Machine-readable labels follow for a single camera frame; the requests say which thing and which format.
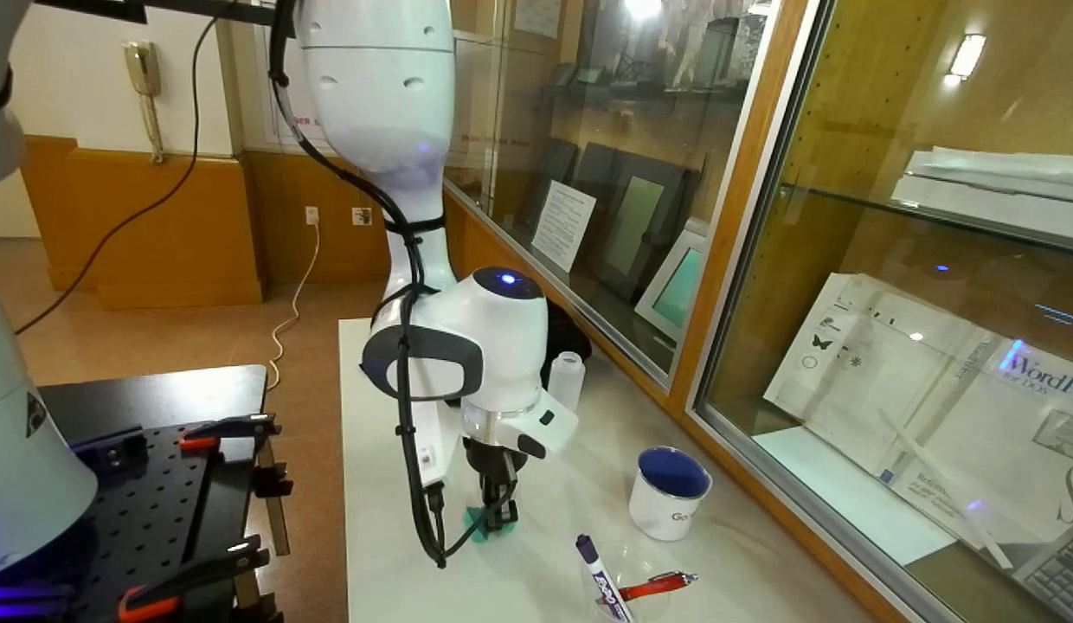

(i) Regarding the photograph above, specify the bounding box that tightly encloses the white cup blue inside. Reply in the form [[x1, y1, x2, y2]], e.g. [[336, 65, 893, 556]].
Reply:
[[625, 448, 713, 544]]

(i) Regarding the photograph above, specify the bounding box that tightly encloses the white power cable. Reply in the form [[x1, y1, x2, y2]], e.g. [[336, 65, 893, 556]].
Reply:
[[262, 206, 327, 396]]

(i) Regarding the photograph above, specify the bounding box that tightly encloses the black perforated side table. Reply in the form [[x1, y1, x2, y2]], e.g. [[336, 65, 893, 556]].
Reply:
[[0, 364, 290, 623]]

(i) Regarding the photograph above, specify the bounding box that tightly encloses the orange pen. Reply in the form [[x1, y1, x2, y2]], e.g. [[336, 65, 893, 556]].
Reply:
[[621, 570, 696, 601]]

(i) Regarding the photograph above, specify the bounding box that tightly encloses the orange black clamp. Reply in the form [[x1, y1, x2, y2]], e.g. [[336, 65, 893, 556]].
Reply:
[[173, 412, 279, 456], [115, 536, 269, 623]]

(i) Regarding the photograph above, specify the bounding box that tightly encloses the green sponge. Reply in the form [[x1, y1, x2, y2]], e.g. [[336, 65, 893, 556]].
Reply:
[[459, 507, 517, 544]]

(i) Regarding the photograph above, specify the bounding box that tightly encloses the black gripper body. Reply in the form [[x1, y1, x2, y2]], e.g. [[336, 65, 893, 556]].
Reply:
[[465, 441, 527, 507]]

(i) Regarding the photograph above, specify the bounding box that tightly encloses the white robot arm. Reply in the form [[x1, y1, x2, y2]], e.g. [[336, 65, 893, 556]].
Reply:
[[269, 0, 578, 530]]

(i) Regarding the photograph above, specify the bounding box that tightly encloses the wall telephone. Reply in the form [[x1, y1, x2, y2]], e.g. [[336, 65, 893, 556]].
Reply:
[[125, 41, 167, 162]]

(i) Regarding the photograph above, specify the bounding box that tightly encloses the stack of white papers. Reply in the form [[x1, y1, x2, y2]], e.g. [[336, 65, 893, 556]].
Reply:
[[893, 144, 1073, 238]]

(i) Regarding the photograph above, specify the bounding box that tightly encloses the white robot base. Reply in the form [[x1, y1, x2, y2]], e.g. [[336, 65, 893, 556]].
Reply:
[[0, 0, 100, 584]]

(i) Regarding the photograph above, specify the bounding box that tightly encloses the green framed picture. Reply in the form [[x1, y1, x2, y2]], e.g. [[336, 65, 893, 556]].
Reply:
[[632, 219, 707, 342]]

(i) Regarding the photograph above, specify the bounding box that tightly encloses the large white poster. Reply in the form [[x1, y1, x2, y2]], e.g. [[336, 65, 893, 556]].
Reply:
[[766, 274, 1073, 551]]

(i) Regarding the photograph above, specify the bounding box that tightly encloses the white paper sign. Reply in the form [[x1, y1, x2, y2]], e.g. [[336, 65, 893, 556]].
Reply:
[[533, 181, 595, 269]]

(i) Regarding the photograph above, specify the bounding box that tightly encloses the white blue marker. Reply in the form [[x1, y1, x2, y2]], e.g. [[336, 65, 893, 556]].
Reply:
[[576, 533, 632, 623]]

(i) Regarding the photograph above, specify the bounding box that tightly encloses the white plastic bottle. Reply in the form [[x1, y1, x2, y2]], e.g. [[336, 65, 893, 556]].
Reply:
[[547, 350, 584, 409]]

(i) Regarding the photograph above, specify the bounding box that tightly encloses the black cable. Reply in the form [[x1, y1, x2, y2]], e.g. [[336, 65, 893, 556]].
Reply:
[[12, 12, 224, 338]]

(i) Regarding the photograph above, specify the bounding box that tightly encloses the dark framed plaque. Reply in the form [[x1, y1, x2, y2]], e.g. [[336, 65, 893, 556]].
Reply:
[[591, 156, 696, 300]]

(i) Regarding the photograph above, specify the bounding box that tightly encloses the orange black clamp rear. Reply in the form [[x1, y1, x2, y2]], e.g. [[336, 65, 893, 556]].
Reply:
[[173, 412, 279, 456]]

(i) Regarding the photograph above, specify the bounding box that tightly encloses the orange black clamp front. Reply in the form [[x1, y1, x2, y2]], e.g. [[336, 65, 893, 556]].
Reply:
[[115, 536, 269, 623]]

